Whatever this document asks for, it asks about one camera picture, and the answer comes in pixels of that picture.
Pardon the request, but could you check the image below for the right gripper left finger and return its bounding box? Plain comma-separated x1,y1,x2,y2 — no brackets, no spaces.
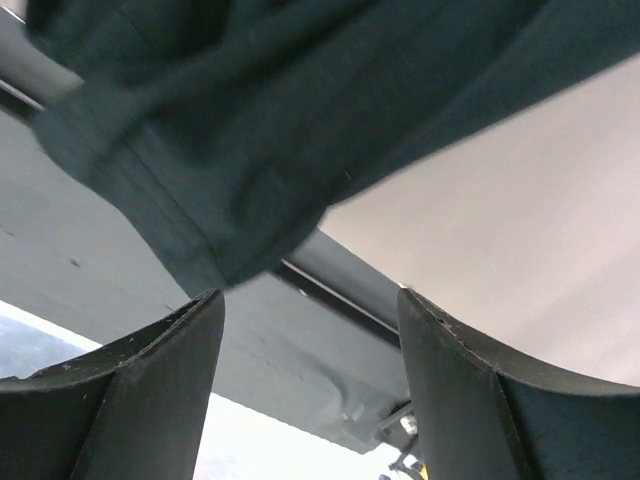
1,290,225,480

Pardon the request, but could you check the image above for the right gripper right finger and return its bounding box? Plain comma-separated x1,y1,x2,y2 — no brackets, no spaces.
397,288,639,479

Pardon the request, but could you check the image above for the black t shirt blue logo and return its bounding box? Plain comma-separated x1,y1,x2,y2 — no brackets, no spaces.
26,0,639,296

